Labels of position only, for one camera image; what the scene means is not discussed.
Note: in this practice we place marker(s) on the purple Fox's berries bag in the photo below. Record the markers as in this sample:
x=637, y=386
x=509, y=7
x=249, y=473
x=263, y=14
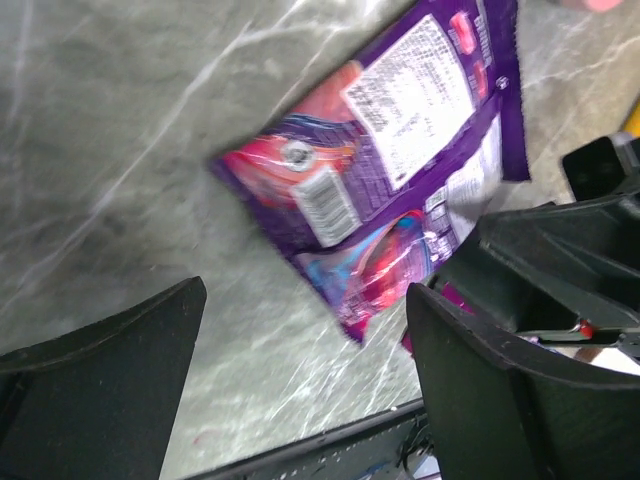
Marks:
x=379, y=174

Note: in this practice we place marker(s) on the purple grape candy bag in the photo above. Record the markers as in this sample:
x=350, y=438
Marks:
x=452, y=301

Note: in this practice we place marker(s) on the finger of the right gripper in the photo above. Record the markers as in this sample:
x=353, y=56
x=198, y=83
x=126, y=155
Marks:
x=562, y=272

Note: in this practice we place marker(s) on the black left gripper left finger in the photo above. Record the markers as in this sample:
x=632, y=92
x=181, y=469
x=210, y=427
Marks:
x=100, y=402

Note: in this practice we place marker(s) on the pink three-tier shelf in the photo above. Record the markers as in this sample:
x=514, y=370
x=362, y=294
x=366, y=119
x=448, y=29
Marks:
x=598, y=6

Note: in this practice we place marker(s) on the black base frame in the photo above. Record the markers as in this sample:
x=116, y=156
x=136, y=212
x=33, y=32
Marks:
x=393, y=444

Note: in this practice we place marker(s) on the yellow plastic basket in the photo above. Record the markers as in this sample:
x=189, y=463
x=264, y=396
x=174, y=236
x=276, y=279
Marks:
x=632, y=123

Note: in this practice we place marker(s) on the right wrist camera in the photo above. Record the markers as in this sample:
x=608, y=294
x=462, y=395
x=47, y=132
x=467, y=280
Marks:
x=601, y=167

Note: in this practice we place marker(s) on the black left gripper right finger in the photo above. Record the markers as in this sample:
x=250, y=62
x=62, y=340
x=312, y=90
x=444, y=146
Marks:
x=501, y=407

